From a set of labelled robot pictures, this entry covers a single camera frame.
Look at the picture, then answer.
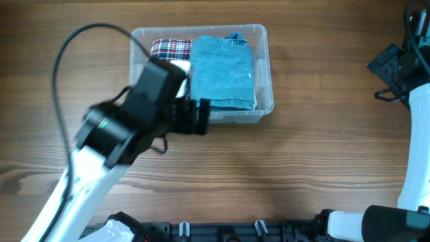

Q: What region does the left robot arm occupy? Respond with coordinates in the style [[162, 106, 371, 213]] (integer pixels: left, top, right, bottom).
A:
[[23, 57, 210, 241]]

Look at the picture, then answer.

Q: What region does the clear plastic storage bin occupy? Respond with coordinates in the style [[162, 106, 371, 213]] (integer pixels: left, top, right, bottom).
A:
[[132, 24, 275, 124]]

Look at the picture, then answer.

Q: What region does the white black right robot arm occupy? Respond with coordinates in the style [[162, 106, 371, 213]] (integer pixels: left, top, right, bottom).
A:
[[310, 7, 429, 241]]

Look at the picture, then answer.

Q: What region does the blue denim cloth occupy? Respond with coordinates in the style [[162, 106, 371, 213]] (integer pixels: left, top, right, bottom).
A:
[[190, 32, 255, 110]]

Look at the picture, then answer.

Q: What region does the cream cloth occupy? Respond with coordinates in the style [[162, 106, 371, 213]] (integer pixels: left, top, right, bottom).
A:
[[253, 93, 258, 110]]

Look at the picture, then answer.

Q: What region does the red plaid cloth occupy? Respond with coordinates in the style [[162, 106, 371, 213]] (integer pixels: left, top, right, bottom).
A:
[[150, 38, 194, 61]]

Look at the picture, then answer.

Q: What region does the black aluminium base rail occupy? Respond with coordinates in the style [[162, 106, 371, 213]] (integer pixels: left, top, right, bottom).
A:
[[102, 220, 329, 242]]

